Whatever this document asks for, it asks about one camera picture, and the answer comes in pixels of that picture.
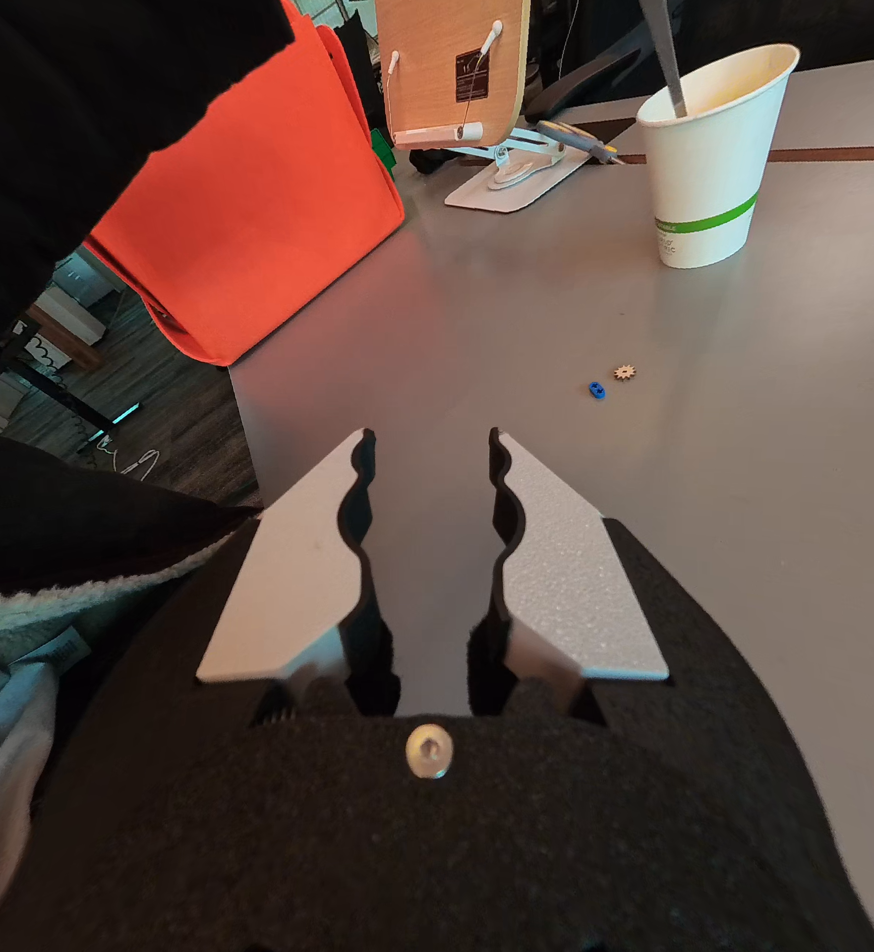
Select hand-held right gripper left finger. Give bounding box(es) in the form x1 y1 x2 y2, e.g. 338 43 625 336
196 428 401 716

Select orange felt bag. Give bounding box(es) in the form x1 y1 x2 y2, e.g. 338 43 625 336
83 3 407 367

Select person's left forearm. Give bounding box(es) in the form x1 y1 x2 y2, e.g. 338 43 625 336
0 0 296 365

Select grey desk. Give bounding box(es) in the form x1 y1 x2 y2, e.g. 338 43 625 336
227 63 874 952

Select black mesh office chair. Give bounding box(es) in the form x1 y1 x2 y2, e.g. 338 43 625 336
526 0 874 123

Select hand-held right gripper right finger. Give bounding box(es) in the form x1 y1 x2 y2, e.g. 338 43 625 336
469 427 670 718

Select wooden tablet stand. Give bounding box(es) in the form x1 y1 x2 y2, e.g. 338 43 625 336
373 0 594 217

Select grey yellow scissors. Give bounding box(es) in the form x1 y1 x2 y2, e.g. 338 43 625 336
526 119 626 166

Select white paper cup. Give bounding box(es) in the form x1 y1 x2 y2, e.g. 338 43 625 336
636 44 801 269

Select person's dark jacket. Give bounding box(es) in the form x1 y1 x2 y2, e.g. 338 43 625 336
0 425 263 946

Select metal tweezers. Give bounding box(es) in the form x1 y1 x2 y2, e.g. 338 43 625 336
638 0 689 120

